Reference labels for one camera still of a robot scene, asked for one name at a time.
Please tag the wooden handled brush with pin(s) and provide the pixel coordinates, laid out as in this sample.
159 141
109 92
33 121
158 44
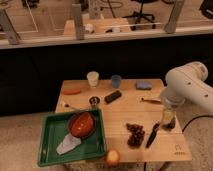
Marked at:
153 101

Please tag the grey cloth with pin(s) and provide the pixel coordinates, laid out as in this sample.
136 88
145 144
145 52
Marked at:
69 143

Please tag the blue sponge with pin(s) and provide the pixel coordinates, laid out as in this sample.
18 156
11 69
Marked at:
143 85

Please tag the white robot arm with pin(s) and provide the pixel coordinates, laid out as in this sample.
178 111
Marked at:
185 82

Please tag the white paper cup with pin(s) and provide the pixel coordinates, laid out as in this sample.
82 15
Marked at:
93 78

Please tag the bunch of dark grapes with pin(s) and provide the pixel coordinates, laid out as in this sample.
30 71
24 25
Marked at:
137 135

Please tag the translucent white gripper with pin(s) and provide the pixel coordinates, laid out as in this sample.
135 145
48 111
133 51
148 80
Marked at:
171 102

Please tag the black office chair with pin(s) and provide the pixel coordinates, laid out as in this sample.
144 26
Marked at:
139 15

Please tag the yellow apple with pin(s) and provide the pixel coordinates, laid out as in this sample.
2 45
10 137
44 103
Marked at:
112 157

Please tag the black knife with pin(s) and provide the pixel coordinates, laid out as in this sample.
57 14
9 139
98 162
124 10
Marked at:
152 135

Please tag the background wooden table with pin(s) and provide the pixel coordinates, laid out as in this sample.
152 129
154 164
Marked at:
100 26

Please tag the small metal cup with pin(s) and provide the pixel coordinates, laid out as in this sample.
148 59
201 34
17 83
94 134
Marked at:
94 101

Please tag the blue plastic cup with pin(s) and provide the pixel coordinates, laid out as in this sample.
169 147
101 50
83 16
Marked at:
116 81

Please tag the red bowl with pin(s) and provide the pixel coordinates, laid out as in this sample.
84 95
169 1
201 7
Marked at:
81 125

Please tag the green plastic tray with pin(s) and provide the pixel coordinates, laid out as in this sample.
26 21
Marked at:
55 128

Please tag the black rectangular block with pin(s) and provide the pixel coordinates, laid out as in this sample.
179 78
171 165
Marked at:
113 96

